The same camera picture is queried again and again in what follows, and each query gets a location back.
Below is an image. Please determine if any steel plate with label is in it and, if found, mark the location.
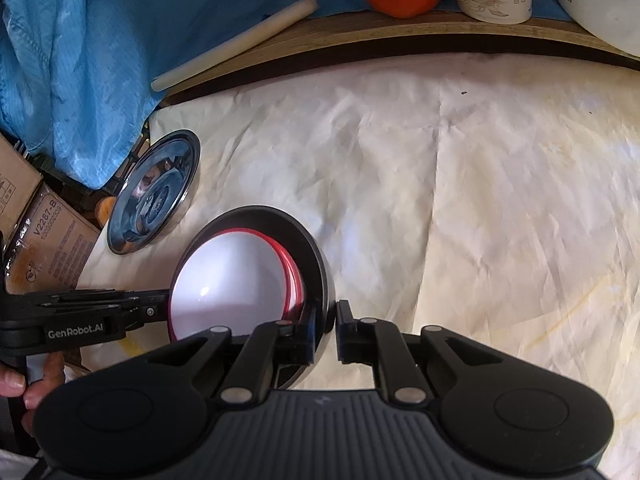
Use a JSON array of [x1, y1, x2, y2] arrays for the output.
[[106, 129, 202, 256]]

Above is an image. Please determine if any wooden board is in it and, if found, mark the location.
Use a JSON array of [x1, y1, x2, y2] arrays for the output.
[[160, 10, 640, 106]]

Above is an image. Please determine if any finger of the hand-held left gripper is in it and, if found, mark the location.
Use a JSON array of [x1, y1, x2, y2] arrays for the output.
[[122, 305, 169, 331], [10, 289, 172, 311]]

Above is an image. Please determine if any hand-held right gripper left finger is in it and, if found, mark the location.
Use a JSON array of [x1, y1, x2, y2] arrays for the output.
[[145, 305, 321, 406]]

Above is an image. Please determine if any blue cloth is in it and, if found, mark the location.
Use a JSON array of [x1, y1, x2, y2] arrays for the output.
[[0, 0, 576, 191]]

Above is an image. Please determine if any person's left hand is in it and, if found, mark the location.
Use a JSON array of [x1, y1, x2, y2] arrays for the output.
[[0, 351, 67, 409]]

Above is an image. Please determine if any plain cardboard box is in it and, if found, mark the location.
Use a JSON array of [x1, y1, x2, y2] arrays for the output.
[[0, 132, 43, 233]]

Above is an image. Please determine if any cream table cloth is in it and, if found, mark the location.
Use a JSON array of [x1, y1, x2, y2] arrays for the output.
[[75, 52, 640, 461]]

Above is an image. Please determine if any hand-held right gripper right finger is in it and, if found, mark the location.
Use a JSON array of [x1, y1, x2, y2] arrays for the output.
[[336, 300, 503, 405]]

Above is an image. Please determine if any cardboard box with printed text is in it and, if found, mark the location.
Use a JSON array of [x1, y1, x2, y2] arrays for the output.
[[4, 182, 103, 293]]

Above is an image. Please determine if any white bowl with red rim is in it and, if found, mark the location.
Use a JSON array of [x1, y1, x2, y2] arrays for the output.
[[277, 245, 307, 313], [167, 229, 296, 343]]

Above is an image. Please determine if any small steel bowl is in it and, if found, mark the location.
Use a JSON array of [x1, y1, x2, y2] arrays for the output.
[[167, 205, 335, 391]]

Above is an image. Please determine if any white paper roll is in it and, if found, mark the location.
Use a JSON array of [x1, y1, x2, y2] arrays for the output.
[[151, 0, 319, 93]]

